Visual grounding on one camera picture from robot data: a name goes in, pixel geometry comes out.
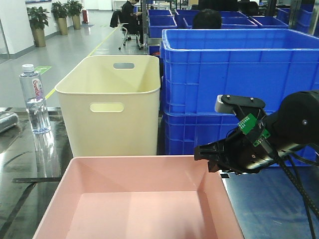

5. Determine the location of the person head dark hair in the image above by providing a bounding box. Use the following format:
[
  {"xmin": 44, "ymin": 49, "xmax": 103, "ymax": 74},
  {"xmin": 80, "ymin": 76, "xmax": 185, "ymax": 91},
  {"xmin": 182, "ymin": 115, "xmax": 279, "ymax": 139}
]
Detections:
[{"xmin": 192, "ymin": 9, "xmax": 222, "ymax": 29}]

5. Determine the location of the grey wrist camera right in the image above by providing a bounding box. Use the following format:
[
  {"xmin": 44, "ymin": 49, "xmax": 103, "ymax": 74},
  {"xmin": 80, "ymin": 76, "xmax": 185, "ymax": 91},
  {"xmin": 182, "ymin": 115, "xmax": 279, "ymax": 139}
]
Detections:
[{"xmin": 214, "ymin": 94, "xmax": 266, "ymax": 114}]

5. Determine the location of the green circuit board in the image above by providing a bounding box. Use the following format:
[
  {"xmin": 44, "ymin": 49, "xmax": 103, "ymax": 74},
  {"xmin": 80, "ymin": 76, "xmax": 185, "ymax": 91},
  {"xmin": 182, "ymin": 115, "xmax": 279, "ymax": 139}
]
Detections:
[{"xmin": 237, "ymin": 113, "xmax": 271, "ymax": 147}]

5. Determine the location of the cream plastic bin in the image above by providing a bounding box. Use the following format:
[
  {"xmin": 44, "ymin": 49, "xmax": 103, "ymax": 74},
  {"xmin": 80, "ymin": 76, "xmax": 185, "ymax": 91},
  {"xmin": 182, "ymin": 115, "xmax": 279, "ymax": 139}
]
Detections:
[{"xmin": 55, "ymin": 55, "xmax": 160, "ymax": 157}]

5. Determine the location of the large blue crate right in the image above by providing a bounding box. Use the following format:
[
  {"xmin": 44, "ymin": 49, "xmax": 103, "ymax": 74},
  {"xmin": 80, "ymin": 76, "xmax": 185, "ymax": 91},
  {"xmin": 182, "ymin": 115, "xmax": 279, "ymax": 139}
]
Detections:
[{"xmin": 160, "ymin": 28, "xmax": 319, "ymax": 115}]

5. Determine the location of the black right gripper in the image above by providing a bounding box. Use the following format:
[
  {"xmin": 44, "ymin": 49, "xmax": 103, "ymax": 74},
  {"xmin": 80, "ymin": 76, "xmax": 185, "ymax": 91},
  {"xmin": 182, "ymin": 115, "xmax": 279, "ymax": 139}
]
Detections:
[{"xmin": 194, "ymin": 128, "xmax": 276, "ymax": 174}]

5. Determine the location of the lower blue crate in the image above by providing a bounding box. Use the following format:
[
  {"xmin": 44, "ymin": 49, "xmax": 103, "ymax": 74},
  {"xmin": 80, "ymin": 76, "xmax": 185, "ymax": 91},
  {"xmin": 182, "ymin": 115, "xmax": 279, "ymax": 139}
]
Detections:
[{"xmin": 160, "ymin": 109, "xmax": 319, "ymax": 168}]

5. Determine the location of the potted plant gold pot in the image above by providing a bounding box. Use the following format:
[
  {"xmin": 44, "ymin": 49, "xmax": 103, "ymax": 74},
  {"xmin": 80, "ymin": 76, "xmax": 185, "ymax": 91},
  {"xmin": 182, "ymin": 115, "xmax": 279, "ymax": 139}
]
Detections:
[{"xmin": 26, "ymin": 6, "xmax": 49, "ymax": 47}]

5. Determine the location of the seated person in black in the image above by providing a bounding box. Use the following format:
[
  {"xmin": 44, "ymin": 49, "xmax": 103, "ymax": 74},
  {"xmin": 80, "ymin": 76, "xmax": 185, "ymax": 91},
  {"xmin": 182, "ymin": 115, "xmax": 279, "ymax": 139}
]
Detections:
[{"xmin": 110, "ymin": 0, "xmax": 144, "ymax": 49}]

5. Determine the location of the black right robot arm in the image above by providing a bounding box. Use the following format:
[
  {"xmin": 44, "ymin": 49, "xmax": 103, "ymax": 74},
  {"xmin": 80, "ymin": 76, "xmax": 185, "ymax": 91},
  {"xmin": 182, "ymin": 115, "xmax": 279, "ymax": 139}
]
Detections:
[{"xmin": 194, "ymin": 90, "xmax": 319, "ymax": 174}]

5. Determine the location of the pink plastic bin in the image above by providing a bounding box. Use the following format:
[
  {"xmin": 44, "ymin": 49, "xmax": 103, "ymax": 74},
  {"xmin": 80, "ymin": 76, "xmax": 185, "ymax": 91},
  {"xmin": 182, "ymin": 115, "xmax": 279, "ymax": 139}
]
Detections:
[{"xmin": 34, "ymin": 155, "xmax": 243, "ymax": 239}]

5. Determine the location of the black braided cable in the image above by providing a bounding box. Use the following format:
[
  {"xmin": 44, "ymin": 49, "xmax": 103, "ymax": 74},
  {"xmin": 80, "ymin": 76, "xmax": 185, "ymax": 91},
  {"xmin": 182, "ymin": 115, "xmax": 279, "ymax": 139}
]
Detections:
[{"xmin": 264, "ymin": 141, "xmax": 319, "ymax": 239}]

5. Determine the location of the clear water bottle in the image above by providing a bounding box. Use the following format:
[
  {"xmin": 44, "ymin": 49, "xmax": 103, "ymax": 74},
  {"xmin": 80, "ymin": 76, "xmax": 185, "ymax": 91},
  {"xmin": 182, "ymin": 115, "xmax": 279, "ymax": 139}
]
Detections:
[{"xmin": 19, "ymin": 64, "xmax": 51, "ymax": 134}]

